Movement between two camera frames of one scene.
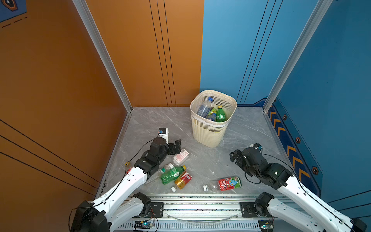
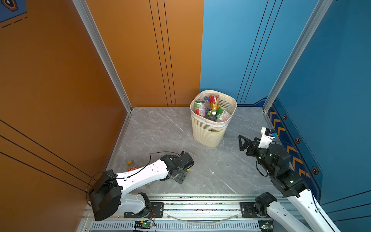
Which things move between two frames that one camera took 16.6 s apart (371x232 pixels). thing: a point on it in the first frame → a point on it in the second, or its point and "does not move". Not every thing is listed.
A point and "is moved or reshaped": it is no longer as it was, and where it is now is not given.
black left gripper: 173,151 → 182,176
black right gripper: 235,153 → 253,145
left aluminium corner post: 102,49 does not move
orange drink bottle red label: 184,180 → 214,103
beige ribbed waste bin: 208,133 does not move
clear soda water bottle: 203,110 → 207,106
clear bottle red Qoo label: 224,184 → 200,107
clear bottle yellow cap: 128,166 does not move
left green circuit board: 145,224 does not move
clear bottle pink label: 180,158 is moved or reshaped
